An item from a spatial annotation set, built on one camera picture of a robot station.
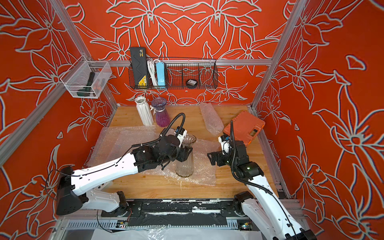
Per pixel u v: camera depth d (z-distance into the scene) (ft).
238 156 1.88
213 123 3.11
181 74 2.96
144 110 3.11
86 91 2.56
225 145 2.11
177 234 2.21
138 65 2.87
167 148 1.67
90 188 1.43
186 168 2.39
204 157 2.96
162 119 3.29
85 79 2.97
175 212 2.39
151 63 2.85
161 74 2.90
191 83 3.13
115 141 3.18
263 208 1.52
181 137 2.07
